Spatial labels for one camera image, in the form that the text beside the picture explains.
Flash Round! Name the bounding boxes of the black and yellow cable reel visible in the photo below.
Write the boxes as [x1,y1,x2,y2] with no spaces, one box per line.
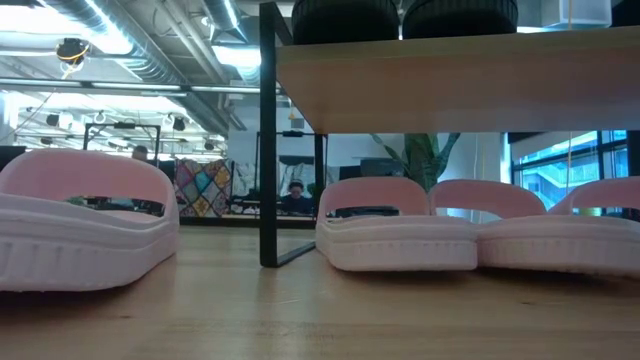
[55,37,91,66]

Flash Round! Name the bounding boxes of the white ceiling box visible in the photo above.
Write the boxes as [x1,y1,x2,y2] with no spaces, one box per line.
[542,0,614,29]

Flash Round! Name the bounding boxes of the wooden shelf with black legs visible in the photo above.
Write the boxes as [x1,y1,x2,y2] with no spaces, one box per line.
[258,1,640,269]

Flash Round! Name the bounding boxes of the black cabinet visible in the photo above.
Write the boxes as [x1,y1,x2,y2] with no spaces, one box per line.
[339,158,406,179]

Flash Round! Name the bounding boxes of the silver ventilation duct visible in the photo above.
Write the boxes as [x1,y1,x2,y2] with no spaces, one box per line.
[44,0,251,136]

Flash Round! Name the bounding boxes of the colourful patchwork quilt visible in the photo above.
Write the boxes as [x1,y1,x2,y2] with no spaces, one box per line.
[174,158,234,219]

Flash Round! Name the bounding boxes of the black display screen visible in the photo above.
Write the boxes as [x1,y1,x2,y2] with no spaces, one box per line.
[0,144,27,171]

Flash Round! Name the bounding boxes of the snake plant in white pot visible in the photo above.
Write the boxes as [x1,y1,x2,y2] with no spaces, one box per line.
[369,132,462,194]

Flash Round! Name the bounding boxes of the black metal table frame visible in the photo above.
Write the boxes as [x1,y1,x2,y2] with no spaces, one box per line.
[179,214,316,230]

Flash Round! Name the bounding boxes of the large glass window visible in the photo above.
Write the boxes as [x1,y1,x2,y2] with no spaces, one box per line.
[507,130,640,211]

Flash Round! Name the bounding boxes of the grey ceiling pipe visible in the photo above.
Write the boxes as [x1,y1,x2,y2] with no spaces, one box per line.
[0,77,262,97]

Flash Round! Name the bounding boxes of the pink foam slide sandal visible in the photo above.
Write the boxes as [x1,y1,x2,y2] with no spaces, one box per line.
[314,176,480,273]
[0,148,180,293]
[428,178,640,280]
[548,176,640,220]

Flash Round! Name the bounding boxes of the black metal frame stand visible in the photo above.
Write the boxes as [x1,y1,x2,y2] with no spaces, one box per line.
[254,130,330,217]
[82,122,162,166]

